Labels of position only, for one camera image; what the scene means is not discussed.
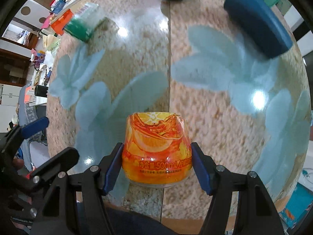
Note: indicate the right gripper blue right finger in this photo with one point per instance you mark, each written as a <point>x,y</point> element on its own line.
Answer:
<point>256,212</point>

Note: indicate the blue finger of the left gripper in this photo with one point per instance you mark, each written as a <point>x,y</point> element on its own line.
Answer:
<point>34,127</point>
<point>63,161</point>

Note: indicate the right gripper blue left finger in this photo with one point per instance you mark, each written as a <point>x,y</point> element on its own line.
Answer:
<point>94,182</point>

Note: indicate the black Zippo tube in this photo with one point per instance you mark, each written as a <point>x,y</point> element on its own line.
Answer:
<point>41,91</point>

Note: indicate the person's blue trouser leg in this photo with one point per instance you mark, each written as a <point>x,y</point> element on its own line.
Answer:
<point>95,218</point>

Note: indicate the orange plastic bag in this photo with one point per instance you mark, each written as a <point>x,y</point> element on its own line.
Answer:
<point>59,25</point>

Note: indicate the clear jar green lid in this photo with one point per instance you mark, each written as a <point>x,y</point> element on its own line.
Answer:
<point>83,24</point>

